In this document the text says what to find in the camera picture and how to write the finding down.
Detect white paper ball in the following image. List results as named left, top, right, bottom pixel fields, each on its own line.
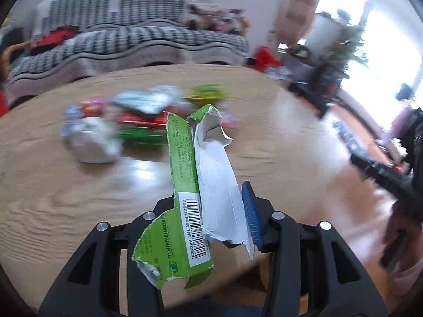
left=61, top=117, right=123, bottom=164

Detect black wooden chair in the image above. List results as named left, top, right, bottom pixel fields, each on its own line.
left=288, top=61, right=349, bottom=119

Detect torn dark green box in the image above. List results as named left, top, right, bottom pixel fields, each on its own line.
left=119, top=126, right=167, bottom=145

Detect plush toys on sofa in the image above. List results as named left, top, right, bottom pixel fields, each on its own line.
left=181, top=2, right=250, bottom=36

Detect foil candy wrapper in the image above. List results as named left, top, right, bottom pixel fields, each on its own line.
left=60, top=105, right=83, bottom=138

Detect potted green plant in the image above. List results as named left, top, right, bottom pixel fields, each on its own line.
left=330, top=25, right=368, bottom=71

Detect black white striped sofa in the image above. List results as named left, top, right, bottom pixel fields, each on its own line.
left=2, top=0, right=249, bottom=107

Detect small pink doll toy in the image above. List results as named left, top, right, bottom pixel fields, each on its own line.
left=80, top=95, right=106, bottom=117

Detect patterned curtain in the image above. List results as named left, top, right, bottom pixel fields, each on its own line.
left=274, top=0, right=320, bottom=46

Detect red bag on floor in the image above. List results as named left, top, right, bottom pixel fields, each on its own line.
left=255, top=46, right=280, bottom=72

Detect green popcorn snack bag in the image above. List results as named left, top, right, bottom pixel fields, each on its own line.
left=184, top=84, right=227, bottom=107

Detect silver foil box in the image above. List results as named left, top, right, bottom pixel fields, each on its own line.
left=110, top=85, right=181, bottom=115

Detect torn light green carton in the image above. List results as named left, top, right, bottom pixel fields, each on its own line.
left=131, top=105, right=255, bottom=289

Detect red garment on sofa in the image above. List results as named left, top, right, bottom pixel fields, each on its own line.
left=30, top=26, right=79, bottom=56

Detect red cardboard box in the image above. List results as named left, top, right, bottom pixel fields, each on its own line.
left=114, top=105, right=178, bottom=129

